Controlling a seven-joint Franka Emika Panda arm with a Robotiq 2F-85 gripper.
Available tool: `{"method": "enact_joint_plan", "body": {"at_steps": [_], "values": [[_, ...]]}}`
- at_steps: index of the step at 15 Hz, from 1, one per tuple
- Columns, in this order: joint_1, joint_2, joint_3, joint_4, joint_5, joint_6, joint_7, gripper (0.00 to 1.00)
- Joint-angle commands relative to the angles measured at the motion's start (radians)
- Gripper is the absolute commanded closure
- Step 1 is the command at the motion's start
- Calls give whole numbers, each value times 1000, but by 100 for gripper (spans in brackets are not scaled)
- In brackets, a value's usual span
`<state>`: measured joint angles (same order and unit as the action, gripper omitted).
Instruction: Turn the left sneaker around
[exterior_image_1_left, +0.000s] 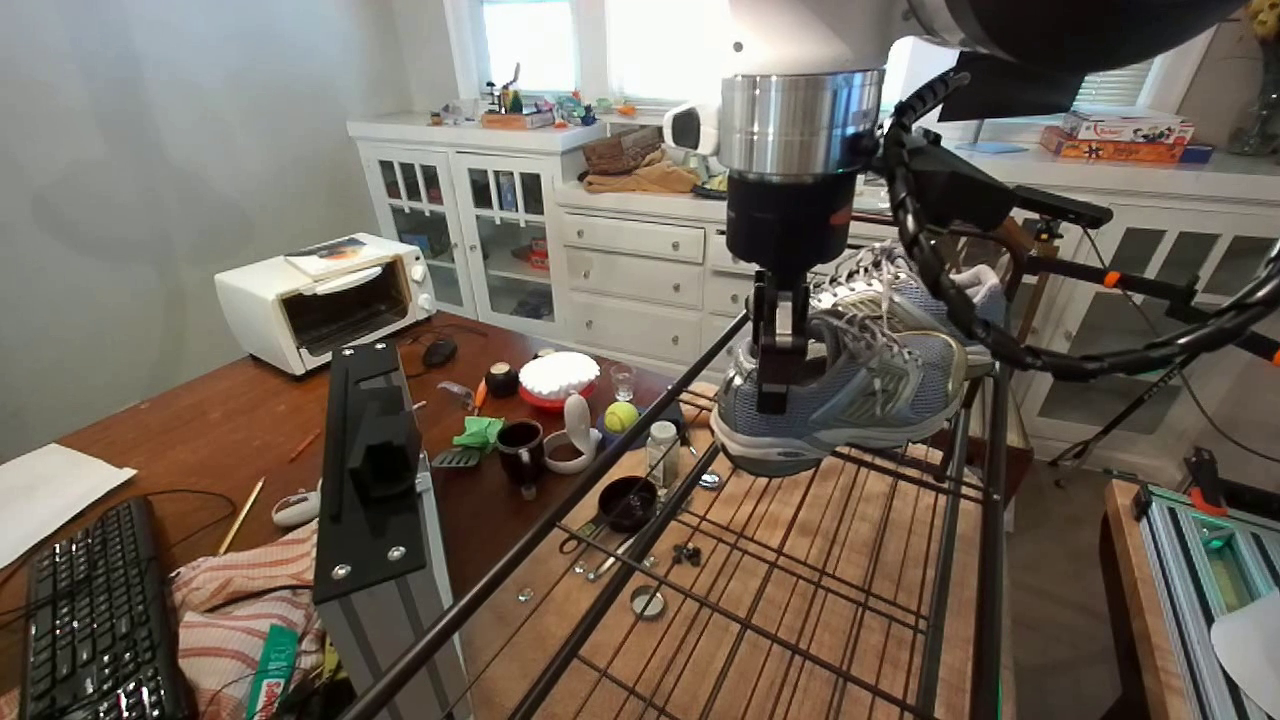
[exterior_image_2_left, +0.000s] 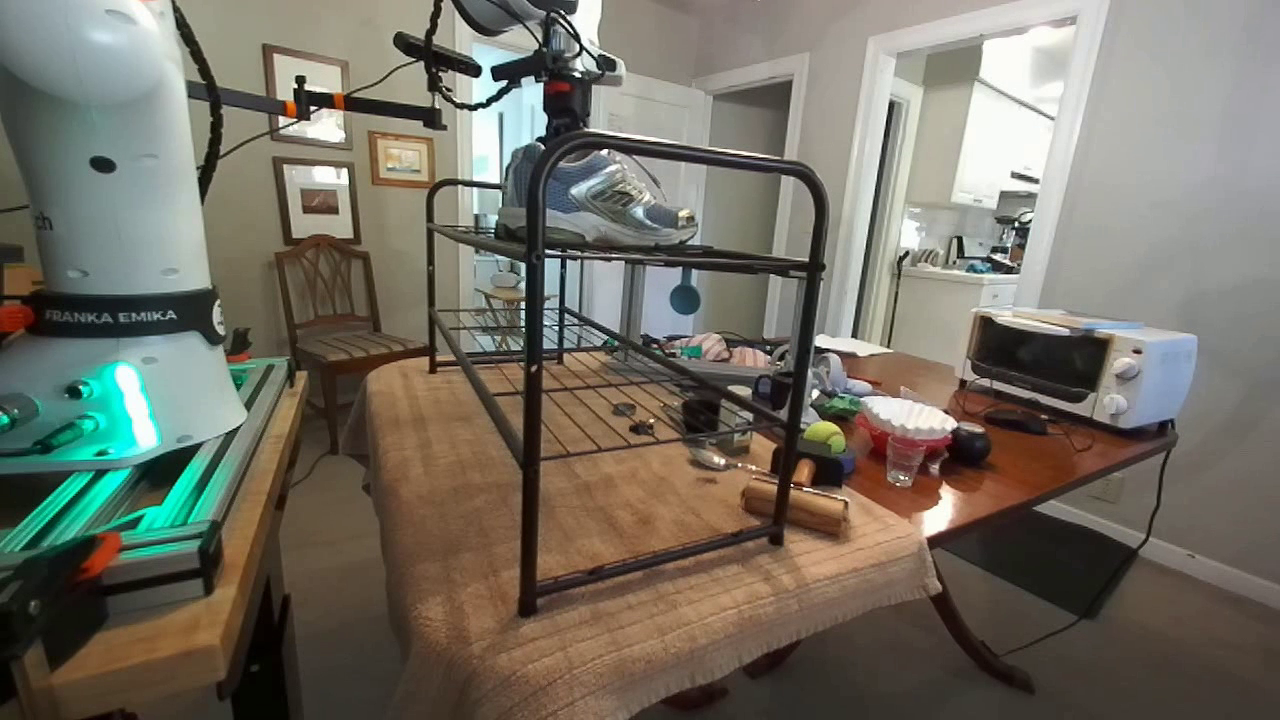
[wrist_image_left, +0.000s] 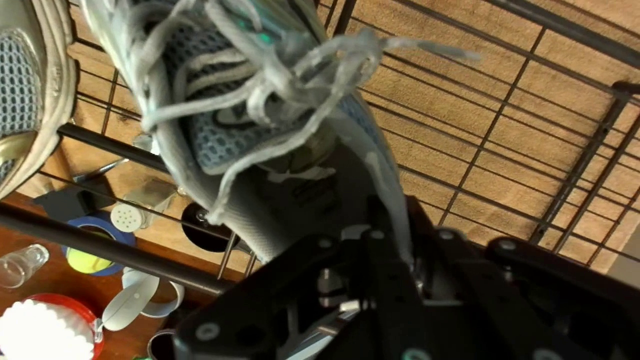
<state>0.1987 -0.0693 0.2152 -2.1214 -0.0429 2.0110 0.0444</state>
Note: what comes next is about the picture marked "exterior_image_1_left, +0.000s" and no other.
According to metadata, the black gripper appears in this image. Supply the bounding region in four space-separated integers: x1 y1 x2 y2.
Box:
725 173 857 417

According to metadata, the clear glass shaker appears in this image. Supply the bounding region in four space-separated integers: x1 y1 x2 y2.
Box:
645 417 683 494

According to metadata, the yellow green ball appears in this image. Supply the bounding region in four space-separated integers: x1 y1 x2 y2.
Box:
599 398 645 441

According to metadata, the white drawer unit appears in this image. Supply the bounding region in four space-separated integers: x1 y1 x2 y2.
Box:
550 184 762 371

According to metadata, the small white bottle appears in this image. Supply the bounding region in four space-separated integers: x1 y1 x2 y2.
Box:
559 389 599 443

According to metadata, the white red bowl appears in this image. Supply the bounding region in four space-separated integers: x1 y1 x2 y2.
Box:
517 350 604 411

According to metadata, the small grey bowl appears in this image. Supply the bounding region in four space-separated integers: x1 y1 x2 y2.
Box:
540 427 604 479

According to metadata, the white round speaker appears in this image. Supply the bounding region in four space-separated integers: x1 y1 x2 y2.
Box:
658 100 725 158

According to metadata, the beige woven tablecloth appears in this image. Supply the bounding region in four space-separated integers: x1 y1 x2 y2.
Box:
455 383 990 720

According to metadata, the brown basket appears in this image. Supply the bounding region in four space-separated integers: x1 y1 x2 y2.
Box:
581 119 666 175

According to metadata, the tall black mug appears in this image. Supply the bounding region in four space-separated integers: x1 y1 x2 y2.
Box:
491 417 550 494

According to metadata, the black metal shoe rack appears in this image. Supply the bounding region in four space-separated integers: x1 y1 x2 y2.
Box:
338 308 1021 720

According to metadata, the green toy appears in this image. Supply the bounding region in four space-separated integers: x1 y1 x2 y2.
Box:
453 411 508 455

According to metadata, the tray of small trinkets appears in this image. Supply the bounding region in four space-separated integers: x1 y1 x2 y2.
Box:
476 83 591 131

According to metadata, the white framed window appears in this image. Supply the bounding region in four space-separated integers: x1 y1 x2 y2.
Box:
443 0 753 113

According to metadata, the white glass door cabinet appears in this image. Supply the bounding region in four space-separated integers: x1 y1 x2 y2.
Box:
346 117 591 333

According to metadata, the colourful box stack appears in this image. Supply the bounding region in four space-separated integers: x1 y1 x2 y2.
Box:
1034 117 1200 170

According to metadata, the wooden workbench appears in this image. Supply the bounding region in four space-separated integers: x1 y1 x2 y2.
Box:
1095 476 1280 720

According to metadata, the white wide sideboard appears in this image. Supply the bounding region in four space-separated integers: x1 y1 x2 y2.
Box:
957 145 1280 452

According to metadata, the small white remote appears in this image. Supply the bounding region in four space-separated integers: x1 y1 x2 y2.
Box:
266 479 324 533

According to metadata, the white toaster oven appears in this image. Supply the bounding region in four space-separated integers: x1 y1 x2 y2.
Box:
211 231 439 381

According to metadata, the wooden pencil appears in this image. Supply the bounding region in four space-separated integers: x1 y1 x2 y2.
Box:
214 476 266 558

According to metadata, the brown wooden dining table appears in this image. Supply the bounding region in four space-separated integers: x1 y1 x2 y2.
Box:
0 313 712 720

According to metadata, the green tube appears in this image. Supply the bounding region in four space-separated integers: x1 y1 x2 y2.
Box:
241 622 305 720

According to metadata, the pink striped cloth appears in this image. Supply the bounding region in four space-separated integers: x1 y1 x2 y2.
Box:
165 524 333 720

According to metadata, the black computer keyboard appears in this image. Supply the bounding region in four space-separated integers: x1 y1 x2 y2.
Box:
14 495 194 720

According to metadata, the white paper sheet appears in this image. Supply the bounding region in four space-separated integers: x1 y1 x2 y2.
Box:
0 441 137 572

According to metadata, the black cable bundle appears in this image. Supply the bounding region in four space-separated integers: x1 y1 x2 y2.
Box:
885 73 1280 383

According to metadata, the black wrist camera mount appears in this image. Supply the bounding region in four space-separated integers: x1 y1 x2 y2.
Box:
885 124 1115 236

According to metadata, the silver wire clip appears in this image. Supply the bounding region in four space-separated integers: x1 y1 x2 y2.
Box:
554 519 618 590

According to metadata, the aluminium base frame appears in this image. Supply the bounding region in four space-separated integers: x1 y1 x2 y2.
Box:
1139 486 1280 720

